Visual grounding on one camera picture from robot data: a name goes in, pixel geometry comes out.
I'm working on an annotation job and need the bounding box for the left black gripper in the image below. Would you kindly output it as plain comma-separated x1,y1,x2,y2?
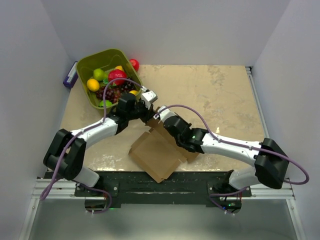
127,99,155,125

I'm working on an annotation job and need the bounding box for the brown cardboard box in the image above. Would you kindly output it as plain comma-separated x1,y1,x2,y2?
128,118,199,183

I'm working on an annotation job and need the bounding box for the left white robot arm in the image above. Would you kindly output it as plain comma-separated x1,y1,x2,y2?
43,91,158,196

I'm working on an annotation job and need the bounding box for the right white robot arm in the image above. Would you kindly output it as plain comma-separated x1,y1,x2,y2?
161,114,289,197

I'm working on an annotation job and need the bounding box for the blue white small box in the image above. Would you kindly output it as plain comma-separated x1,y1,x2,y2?
63,61,78,89

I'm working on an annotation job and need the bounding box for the yellow lemon right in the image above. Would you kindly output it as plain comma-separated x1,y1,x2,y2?
129,90,139,96

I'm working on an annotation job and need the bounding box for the yellow lemon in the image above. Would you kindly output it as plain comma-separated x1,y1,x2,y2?
86,78,100,92
129,90,139,96

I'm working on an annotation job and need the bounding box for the green fruit front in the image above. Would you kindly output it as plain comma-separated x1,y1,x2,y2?
98,100,113,108

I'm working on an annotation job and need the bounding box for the dark purple grape bunch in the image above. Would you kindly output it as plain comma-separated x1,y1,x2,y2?
94,79,136,104

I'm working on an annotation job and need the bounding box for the red pomegranate in bin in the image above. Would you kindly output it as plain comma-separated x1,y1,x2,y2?
107,69,127,86

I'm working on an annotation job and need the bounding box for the red apple outside bin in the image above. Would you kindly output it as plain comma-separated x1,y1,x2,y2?
129,58,140,72

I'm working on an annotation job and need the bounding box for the yellow fruit at back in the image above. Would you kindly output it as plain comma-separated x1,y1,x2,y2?
114,65,124,72

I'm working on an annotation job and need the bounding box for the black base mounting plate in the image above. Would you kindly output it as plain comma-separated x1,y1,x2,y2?
74,171,252,214

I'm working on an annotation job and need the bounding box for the yellow lemon left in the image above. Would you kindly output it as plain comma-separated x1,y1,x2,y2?
86,78,100,92

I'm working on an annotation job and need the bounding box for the green pear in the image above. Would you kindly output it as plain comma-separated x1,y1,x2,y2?
93,68,108,82

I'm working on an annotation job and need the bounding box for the green plastic bin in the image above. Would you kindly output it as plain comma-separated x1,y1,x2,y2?
76,48,143,110

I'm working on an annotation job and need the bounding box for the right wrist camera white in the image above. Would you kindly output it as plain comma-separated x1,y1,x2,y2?
153,105,177,123

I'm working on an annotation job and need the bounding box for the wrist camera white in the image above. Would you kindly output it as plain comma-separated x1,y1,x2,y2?
153,105,177,123
141,90,158,104

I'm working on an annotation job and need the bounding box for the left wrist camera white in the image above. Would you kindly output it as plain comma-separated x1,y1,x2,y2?
141,90,158,104

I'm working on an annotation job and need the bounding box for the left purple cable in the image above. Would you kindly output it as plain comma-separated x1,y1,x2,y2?
39,78,149,201

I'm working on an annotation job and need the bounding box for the aluminium frame rail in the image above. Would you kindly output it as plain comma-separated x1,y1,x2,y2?
245,65,297,201

